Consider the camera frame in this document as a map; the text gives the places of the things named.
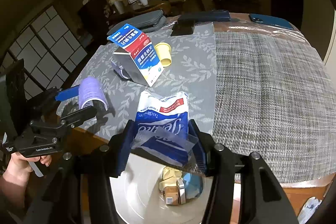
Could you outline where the purple hair roller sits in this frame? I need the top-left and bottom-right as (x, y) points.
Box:
(78, 76), (109, 111)

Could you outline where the blue white tissue pack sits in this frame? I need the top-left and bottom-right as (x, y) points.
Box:
(131, 91), (198, 166)

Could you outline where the white grey carton box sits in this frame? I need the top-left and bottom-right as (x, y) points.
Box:
(177, 178), (186, 205)

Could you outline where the small yellow plastic cup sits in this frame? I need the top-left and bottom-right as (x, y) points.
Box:
(154, 42), (172, 68)

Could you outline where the white round trash bin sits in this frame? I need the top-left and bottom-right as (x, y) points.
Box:
(110, 154), (213, 223)

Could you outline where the brown cardboard box trash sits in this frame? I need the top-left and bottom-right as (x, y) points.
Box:
(163, 186), (179, 206)

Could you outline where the person's left hand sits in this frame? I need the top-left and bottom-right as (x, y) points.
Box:
(1, 152), (52, 188)

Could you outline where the grey leaf pattern placemat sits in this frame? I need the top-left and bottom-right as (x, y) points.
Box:
(56, 21), (218, 140)

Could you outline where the shoji lattice screen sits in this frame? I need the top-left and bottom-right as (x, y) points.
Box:
(1, 5), (87, 99)

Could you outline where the blue plastic wrapper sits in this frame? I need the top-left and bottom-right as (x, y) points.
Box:
(182, 173), (203, 200)

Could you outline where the blue red medicine box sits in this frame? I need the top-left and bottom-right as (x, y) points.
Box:
(107, 23), (163, 87)

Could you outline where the round wooden table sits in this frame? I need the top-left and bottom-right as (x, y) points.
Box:
(63, 12), (336, 224)

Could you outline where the grey woven placemat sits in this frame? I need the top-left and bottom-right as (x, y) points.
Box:
(183, 31), (336, 184)

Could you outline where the grey zip pouch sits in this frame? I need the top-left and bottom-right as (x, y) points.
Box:
(107, 10), (167, 36)

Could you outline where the dark blue wallet case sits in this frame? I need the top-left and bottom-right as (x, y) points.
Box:
(177, 10), (231, 24)

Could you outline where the white mug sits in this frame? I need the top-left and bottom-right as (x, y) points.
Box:
(138, 0), (148, 6)

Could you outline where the blue smartphone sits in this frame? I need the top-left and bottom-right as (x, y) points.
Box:
(249, 14), (294, 30)

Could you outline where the dark wooden side table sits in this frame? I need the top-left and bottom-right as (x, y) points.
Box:
(112, 0), (208, 20)

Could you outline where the white crumpled paper bag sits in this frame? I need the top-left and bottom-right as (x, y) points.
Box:
(297, 197), (322, 224)

